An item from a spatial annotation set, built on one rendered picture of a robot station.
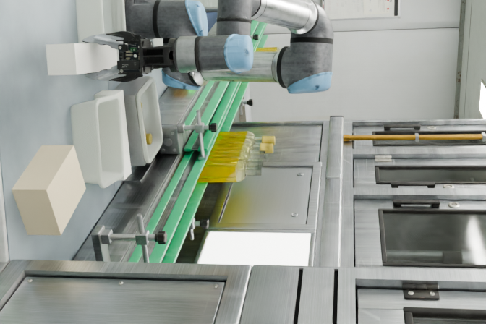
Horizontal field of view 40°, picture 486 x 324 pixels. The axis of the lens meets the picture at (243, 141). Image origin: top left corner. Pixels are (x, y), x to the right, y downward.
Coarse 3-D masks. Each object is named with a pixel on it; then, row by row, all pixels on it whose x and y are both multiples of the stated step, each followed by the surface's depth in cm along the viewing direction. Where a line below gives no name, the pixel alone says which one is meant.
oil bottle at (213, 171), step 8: (208, 168) 210; (216, 168) 210; (224, 168) 209; (232, 168) 209; (240, 168) 209; (200, 176) 212; (208, 176) 211; (216, 176) 211; (224, 176) 210; (232, 176) 210; (240, 176) 210
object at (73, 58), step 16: (48, 48) 131; (64, 48) 130; (80, 48) 133; (96, 48) 141; (112, 48) 150; (48, 64) 131; (64, 64) 131; (80, 64) 132; (96, 64) 141; (112, 64) 150
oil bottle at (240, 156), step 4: (216, 152) 219; (220, 152) 219; (224, 152) 219; (228, 152) 218; (232, 152) 218; (236, 152) 218; (240, 152) 218; (208, 156) 216; (212, 156) 216; (216, 156) 216; (220, 156) 216; (224, 156) 216; (228, 156) 215; (232, 156) 215; (236, 156) 215; (240, 156) 215; (244, 156) 215; (208, 160) 215; (212, 160) 215; (216, 160) 215; (220, 160) 214; (224, 160) 214; (228, 160) 214; (232, 160) 214; (236, 160) 214; (240, 160) 214; (244, 160) 214
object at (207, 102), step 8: (256, 24) 331; (208, 88) 246; (216, 88) 246; (224, 88) 245; (200, 96) 239; (208, 96) 239; (216, 96) 237; (200, 104) 231; (208, 104) 231; (216, 104) 230; (192, 112) 225; (200, 112) 225; (208, 112) 223; (192, 120) 218; (208, 120) 217
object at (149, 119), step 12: (144, 96) 202; (156, 96) 202; (144, 108) 203; (156, 108) 203; (144, 120) 205; (156, 120) 205; (144, 132) 189; (156, 132) 206; (144, 144) 190; (156, 144) 205; (144, 156) 193
